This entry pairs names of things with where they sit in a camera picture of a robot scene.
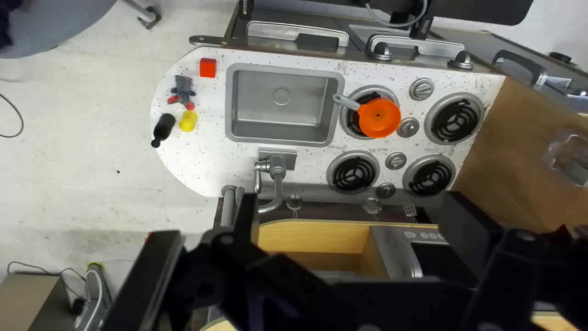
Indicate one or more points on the grey stove knob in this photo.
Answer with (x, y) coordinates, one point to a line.
(396, 161)
(421, 89)
(385, 190)
(409, 128)

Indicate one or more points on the brown cardboard panel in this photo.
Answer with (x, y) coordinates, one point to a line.
(521, 159)

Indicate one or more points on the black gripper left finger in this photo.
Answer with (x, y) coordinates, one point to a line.
(245, 218)

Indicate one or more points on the grey toy figure red blue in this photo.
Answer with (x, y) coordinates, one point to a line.
(183, 91)

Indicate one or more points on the light wooden box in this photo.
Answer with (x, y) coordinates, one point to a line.
(313, 240)

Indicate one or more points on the dark blue garment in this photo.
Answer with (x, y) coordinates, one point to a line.
(6, 21)

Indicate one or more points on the white speckled toy kitchen counter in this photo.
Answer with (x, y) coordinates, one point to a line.
(203, 159)

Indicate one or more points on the grey office chair seat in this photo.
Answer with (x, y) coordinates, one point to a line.
(61, 25)

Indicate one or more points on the grey toy spoon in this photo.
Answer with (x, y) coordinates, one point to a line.
(346, 102)

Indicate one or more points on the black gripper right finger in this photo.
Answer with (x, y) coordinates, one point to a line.
(469, 227)

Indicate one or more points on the black coil toy burner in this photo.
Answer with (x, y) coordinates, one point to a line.
(353, 173)
(455, 120)
(352, 126)
(431, 177)

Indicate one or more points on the silver toy faucet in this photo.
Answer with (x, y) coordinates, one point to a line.
(274, 175)

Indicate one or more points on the orange cube block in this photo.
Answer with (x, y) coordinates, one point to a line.
(208, 67)

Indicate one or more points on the black toy bottle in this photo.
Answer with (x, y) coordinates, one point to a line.
(162, 129)

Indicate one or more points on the yellow toy object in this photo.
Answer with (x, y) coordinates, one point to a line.
(188, 122)

